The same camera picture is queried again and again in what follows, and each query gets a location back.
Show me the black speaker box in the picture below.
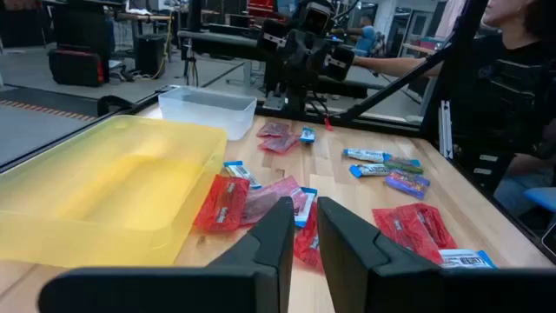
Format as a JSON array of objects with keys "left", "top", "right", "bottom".
[{"left": 134, "top": 33, "right": 167, "bottom": 79}]

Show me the dark mat with orange stripes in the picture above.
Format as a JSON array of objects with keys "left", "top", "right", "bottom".
[{"left": 0, "top": 85, "right": 102, "bottom": 169}]

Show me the red candy pack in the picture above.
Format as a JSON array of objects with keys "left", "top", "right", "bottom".
[
  {"left": 194, "top": 174, "right": 251, "bottom": 233},
  {"left": 372, "top": 207, "right": 444, "bottom": 266},
  {"left": 293, "top": 203, "right": 326, "bottom": 275},
  {"left": 395, "top": 203, "right": 459, "bottom": 251}
]

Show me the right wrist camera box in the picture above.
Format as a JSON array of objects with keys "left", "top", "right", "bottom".
[{"left": 298, "top": 1, "right": 336, "bottom": 37}]

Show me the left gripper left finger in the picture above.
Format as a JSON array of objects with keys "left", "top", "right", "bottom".
[{"left": 37, "top": 196, "right": 296, "bottom": 313}]

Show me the black frame clamp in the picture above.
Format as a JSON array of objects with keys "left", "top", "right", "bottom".
[{"left": 96, "top": 94, "right": 135, "bottom": 118}]

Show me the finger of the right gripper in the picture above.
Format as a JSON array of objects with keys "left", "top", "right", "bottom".
[
  {"left": 284, "top": 30, "right": 305, "bottom": 66},
  {"left": 303, "top": 38, "right": 326, "bottom": 75}
]

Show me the purple candy pack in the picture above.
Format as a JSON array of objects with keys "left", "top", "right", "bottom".
[{"left": 383, "top": 170, "right": 432, "bottom": 202}]

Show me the black aluminium table frame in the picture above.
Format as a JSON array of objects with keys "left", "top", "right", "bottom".
[{"left": 0, "top": 0, "right": 556, "bottom": 266}]

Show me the person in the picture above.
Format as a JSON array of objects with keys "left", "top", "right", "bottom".
[
  {"left": 351, "top": 0, "right": 556, "bottom": 218},
  {"left": 332, "top": 14, "right": 378, "bottom": 57}
]

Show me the yellow plastic bin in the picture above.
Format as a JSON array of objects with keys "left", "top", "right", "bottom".
[{"left": 0, "top": 115, "right": 228, "bottom": 269}]

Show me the white metal bracket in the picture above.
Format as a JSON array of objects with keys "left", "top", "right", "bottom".
[{"left": 437, "top": 99, "right": 454, "bottom": 160}]

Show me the blue chair seat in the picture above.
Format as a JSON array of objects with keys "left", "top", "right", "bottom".
[{"left": 522, "top": 186, "right": 556, "bottom": 214}]

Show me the clear plastic bin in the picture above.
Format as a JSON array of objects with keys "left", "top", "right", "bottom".
[{"left": 157, "top": 85, "right": 258, "bottom": 141}]

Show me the black and red bag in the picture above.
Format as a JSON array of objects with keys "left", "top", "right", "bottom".
[{"left": 46, "top": 44, "right": 110, "bottom": 88}]

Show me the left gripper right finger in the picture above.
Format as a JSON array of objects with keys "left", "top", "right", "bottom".
[{"left": 316, "top": 196, "right": 556, "bottom": 313}]

